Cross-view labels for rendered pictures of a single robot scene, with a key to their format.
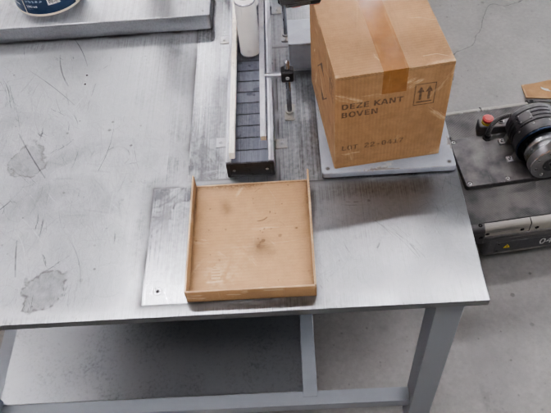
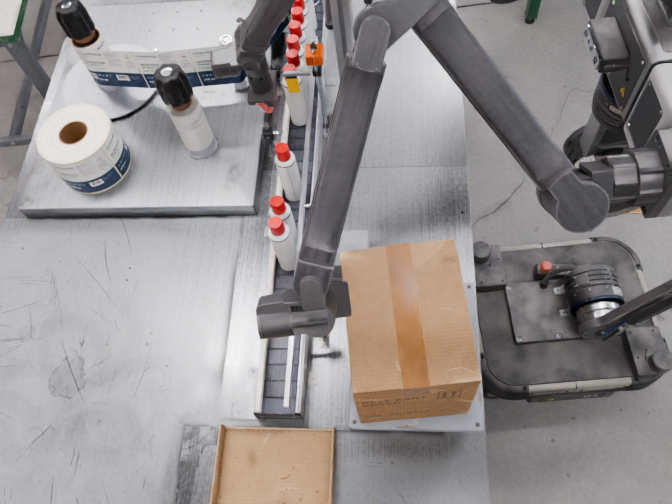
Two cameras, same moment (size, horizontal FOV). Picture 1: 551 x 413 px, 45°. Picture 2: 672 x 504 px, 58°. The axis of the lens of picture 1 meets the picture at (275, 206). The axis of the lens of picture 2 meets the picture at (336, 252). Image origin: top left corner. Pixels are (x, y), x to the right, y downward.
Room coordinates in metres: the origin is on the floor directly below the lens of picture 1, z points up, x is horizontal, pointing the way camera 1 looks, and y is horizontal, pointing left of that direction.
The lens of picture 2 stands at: (0.68, -0.21, 2.24)
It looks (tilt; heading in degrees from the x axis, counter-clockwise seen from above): 62 degrees down; 10
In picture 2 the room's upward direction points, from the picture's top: 12 degrees counter-clockwise
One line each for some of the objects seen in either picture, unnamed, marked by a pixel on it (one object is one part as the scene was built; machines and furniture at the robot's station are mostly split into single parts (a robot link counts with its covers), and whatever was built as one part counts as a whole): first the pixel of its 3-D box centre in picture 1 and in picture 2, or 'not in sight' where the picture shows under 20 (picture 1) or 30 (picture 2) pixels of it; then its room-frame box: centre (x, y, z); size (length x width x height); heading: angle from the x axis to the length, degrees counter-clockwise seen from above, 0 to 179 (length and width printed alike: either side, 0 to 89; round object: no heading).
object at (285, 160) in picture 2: not in sight; (288, 172); (1.57, 0.01, 0.98); 0.05 x 0.05 x 0.20
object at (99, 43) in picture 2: not in sight; (90, 45); (2.02, 0.59, 1.04); 0.09 x 0.09 x 0.29
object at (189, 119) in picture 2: not in sight; (185, 111); (1.75, 0.28, 1.03); 0.09 x 0.09 x 0.30
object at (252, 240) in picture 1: (251, 232); (271, 497); (0.81, 0.06, 0.85); 0.30 x 0.26 x 0.04; 177
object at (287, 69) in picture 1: (279, 88); not in sight; (1.18, -0.04, 0.91); 0.07 x 0.03 x 0.16; 87
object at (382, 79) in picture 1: (374, 71); (406, 334); (1.12, -0.25, 0.99); 0.30 x 0.24 x 0.27; 3
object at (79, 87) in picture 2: not in sight; (112, 82); (2.02, 0.59, 0.89); 0.31 x 0.31 x 0.01
